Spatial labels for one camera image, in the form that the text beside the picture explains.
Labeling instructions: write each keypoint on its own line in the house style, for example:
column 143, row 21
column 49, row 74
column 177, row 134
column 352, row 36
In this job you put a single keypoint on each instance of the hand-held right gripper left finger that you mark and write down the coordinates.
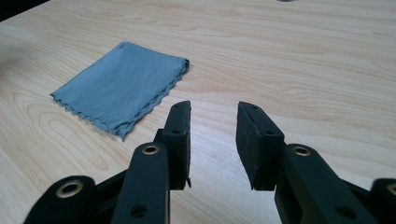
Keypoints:
column 175, row 149

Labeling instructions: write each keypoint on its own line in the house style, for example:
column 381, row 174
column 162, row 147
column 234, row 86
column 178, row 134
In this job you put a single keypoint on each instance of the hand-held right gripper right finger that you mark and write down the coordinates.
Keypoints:
column 257, row 155

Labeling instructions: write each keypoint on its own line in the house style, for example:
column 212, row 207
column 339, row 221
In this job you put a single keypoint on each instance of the grey-blue cleaning cloth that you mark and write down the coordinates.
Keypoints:
column 121, row 90

